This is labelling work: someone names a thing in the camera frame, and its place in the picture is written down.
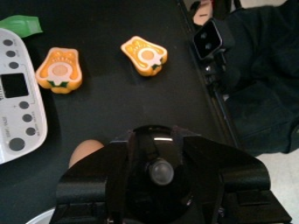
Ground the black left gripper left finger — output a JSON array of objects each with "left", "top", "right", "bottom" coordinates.
[{"left": 50, "top": 139, "right": 132, "bottom": 224}]

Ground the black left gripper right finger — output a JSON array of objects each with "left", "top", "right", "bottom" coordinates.
[{"left": 182, "top": 136, "right": 295, "bottom": 224}]

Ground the orange toy squash half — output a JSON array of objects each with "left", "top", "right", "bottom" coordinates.
[
  {"left": 35, "top": 46, "right": 84, "bottom": 95},
  {"left": 119, "top": 35, "right": 170, "bottom": 77}
]

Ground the peach rounded toy food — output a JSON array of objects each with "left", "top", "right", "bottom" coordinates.
[{"left": 68, "top": 139, "right": 106, "bottom": 169}]

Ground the white plate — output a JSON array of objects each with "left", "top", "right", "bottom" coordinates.
[{"left": 24, "top": 207, "right": 56, "bottom": 224}]

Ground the glossy black domed lid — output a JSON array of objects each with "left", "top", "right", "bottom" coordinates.
[{"left": 124, "top": 124, "right": 226, "bottom": 224}]

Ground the black cloth drape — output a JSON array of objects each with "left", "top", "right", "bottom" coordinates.
[{"left": 222, "top": 0, "right": 299, "bottom": 156}]

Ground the white toy appliance control panel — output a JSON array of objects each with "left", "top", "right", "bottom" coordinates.
[{"left": 0, "top": 27, "right": 50, "bottom": 165}]

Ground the black box with two holes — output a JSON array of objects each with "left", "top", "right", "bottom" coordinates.
[{"left": 191, "top": 17, "right": 238, "bottom": 61}]

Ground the pink object past table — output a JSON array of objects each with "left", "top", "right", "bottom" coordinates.
[{"left": 193, "top": 0, "right": 215, "bottom": 26}]

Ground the green plastic toy piece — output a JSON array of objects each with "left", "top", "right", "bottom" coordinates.
[{"left": 0, "top": 14, "right": 44, "bottom": 39}]

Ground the black table edge rail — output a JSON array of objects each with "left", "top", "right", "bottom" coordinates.
[{"left": 177, "top": 0, "right": 241, "bottom": 149}]

